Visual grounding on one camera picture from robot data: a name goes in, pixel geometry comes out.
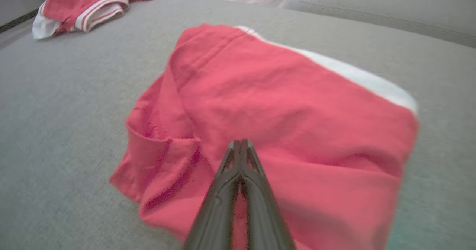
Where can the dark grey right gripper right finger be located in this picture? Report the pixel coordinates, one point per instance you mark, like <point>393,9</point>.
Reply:
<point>262,209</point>

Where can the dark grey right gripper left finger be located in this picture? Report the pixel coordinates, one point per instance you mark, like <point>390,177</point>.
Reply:
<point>217,205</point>

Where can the red shorts with white stripe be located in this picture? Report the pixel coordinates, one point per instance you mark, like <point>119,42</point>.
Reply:
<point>282,108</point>

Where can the red jersey with white trim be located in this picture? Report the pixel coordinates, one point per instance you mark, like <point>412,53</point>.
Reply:
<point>74,6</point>

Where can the grey fabric sofa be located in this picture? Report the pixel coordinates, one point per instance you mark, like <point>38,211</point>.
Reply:
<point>74,112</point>

